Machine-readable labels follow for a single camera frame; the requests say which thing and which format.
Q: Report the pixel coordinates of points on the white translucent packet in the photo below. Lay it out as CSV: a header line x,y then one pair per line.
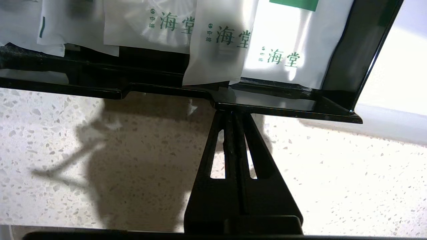
x,y
20,30

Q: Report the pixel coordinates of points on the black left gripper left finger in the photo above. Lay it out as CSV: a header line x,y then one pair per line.
x,y
213,203

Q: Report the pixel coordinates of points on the black box drawer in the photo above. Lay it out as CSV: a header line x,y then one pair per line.
x,y
360,50

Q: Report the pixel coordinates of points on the white sink basin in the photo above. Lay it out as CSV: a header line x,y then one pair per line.
x,y
410,50

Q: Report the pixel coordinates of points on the white packet green label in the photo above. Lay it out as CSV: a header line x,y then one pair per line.
x,y
293,36
140,33
217,61

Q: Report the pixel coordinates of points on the packaged toothbrush green label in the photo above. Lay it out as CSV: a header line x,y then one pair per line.
x,y
80,33

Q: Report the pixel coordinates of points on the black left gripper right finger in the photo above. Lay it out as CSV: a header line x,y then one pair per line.
x,y
267,200

